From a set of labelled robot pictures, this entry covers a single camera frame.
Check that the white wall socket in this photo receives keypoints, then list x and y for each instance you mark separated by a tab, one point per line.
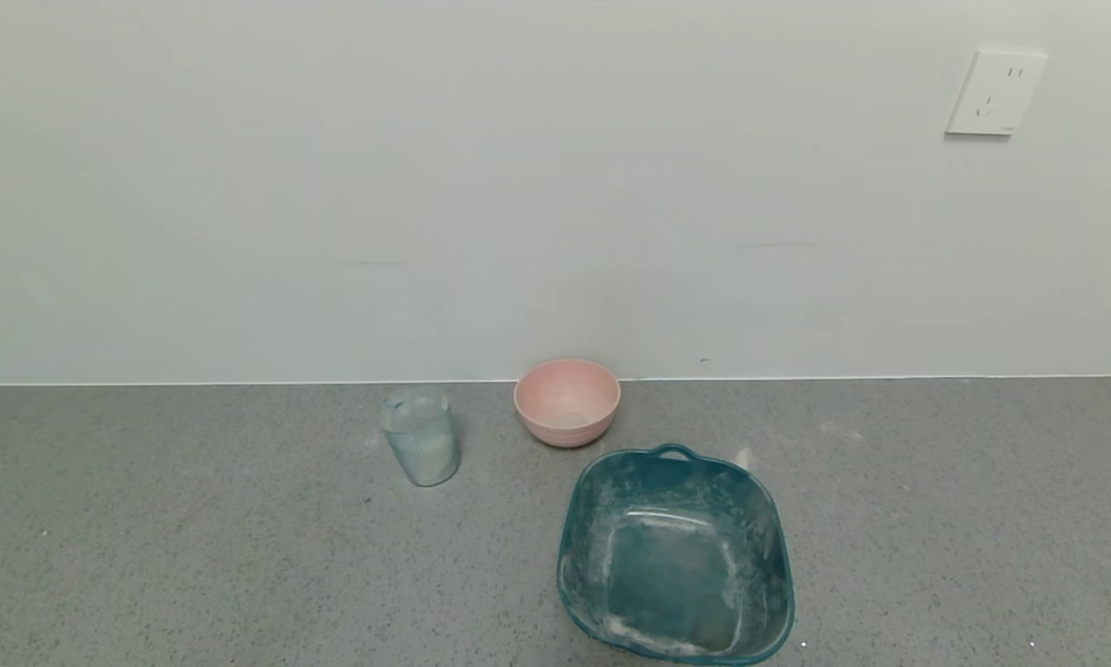
995	93

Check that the pink bowl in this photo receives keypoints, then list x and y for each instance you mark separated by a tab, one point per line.
555	394

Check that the ribbed clear glass cup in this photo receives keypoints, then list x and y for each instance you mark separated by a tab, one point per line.
422	445

